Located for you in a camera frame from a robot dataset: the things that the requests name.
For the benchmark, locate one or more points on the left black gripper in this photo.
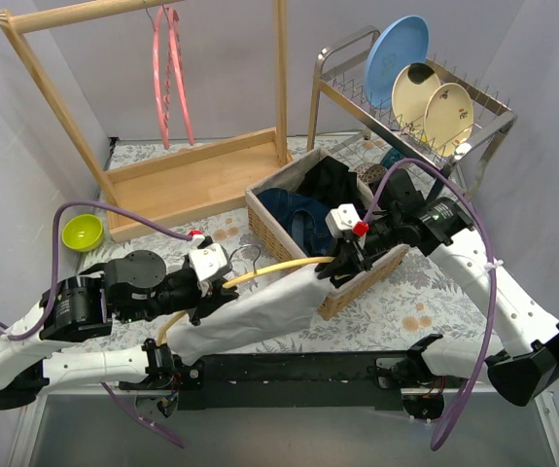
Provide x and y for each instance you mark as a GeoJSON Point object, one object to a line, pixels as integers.
{"type": "Point", "coordinates": [202, 296]}

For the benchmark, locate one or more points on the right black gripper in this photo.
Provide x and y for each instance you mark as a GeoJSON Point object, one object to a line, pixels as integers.
{"type": "Point", "coordinates": [353, 250]}

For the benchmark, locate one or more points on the yellow hanger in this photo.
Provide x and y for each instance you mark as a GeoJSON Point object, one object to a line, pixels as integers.
{"type": "Point", "coordinates": [296, 263]}

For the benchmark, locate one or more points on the blue denim skirt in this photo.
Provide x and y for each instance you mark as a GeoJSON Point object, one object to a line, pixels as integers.
{"type": "Point", "coordinates": [303, 219]}

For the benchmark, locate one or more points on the white skirt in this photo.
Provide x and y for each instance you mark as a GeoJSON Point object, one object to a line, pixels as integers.
{"type": "Point", "coordinates": [283, 307]}

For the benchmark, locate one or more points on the pink hanger front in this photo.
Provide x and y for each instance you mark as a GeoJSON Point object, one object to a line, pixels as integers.
{"type": "Point", "coordinates": [161, 89]}

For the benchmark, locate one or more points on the pink hanger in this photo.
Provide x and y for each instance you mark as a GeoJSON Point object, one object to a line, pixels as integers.
{"type": "Point", "coordinates": [161, 89]}
{"type": "Point", "coordinates": [177, 68]}

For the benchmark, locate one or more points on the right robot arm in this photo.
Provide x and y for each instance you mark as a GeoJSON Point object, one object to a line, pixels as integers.
{"type": "Point", "coordinates": [526, 361]}

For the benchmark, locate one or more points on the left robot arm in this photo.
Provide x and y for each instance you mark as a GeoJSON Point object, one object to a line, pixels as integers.
{"type": "Point", "coordinates": [135, 287]}

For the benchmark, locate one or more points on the pink hanger rear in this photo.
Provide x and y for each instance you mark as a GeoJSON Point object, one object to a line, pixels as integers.
{"type": "Point", "coordinates": [177, 68]}

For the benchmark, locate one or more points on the wicker laundry basket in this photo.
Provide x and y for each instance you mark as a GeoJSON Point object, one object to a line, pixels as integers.
{"type": "Point", "coordinates": [281, 246]}

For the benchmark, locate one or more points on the black garment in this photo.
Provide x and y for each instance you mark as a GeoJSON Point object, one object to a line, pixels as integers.
{"type": "Point", "coordinates": [332, 183]}

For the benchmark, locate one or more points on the wooden clothes rack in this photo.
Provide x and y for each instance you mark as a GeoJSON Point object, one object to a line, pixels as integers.
{"type": "Point", "coordinates": [180, 187]}

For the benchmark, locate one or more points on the teal cup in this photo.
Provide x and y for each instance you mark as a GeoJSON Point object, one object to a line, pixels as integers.
{"type": "Point", "coordinates": [391, 157]}

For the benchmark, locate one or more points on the green bowl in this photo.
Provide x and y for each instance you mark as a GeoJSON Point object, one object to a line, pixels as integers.
{"type": "Point", "coordinates": [83, 233]}

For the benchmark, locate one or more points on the metal dish rack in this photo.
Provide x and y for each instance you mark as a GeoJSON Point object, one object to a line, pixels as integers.
{"type": "Point", "coordinates": [336, 76]}

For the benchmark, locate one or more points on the cream plate flower print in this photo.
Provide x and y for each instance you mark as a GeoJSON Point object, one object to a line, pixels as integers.
{"type": "Point", "coordinates": [448, 119]}

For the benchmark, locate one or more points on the cream plate black spot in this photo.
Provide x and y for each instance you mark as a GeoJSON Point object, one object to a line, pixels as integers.
{"type": "Point", "coordinates": [412, 90]}

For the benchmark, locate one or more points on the blue plate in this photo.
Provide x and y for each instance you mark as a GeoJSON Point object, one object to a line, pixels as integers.
{"type": "Point", "coordinates": [403, 42]}

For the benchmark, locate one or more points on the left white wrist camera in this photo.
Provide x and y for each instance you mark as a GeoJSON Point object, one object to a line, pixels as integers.
{"type": "Point", "coordinates": [209, 260]}

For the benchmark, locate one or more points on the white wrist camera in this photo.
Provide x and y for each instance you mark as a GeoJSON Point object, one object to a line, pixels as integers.
{"type": "Point", "coordinates": [345, 220]}
{"type": "Point", "coordinates": [209, 260]}

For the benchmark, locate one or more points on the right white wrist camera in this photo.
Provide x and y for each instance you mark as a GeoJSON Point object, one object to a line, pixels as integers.
{"type": "Point", "coordinates": [345, 220]}

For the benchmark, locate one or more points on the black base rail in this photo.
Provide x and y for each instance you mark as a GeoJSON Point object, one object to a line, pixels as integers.
{"type": "Point", "coordinates": [372, 379]}

